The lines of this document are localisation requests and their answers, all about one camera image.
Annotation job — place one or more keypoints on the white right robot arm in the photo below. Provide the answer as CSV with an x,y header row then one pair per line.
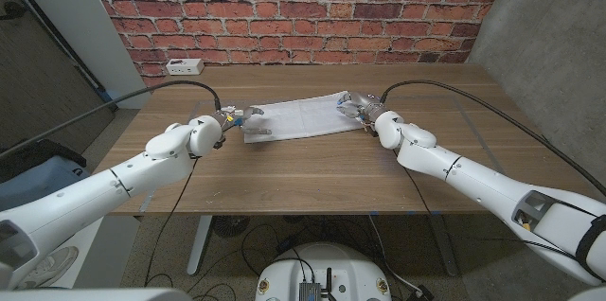
x,y
497,187

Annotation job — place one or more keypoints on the white power strip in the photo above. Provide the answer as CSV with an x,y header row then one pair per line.
x,y
184,67

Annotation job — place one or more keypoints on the red brick printed backdrop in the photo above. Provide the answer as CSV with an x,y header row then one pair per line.
x,y
284,7

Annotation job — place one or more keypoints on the white handkerchief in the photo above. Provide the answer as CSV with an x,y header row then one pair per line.
x,y
303,118

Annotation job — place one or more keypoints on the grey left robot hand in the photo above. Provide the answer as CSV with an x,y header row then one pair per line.
x,y
232,118

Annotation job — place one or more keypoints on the small black floor fan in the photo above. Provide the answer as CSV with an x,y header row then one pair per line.
x,y
230,225

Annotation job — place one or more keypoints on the black cloth bag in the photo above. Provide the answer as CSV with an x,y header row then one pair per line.
x,y
52,152

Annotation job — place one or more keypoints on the grey perforated panel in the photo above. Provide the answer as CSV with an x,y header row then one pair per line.
x,y
28,45

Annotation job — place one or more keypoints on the grey electronics box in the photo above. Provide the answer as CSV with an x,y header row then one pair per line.
x,y
309,291

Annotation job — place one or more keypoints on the grey table leg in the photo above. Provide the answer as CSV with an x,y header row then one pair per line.
x,y
445,244

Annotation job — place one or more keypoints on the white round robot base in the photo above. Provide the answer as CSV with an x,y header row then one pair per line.
x,y
326,263

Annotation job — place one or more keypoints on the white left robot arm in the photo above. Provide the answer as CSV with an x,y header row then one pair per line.
x,y
94,197

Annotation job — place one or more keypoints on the blue storage bin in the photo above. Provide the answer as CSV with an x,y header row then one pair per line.
x,y
42,187

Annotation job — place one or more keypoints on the white pillar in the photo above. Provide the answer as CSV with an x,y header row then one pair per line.
x,y
71,7

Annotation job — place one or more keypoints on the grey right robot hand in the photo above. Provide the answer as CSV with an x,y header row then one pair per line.
x,y
362,106

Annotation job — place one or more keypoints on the white table leg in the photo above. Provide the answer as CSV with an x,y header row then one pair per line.
x,y
199,244

